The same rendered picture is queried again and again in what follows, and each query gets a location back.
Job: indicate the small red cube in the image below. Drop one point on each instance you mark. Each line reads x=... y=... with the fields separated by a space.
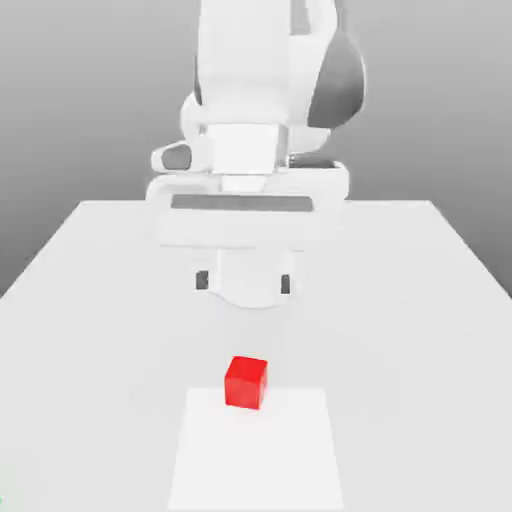
x=244 y=384

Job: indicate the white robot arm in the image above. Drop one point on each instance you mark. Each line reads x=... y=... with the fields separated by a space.
x=248 y=72

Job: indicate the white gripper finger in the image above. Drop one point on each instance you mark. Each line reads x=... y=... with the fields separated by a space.
x=285 y=284
x=202 y=280

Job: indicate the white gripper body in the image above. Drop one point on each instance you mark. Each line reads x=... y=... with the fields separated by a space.
x=240 y=226

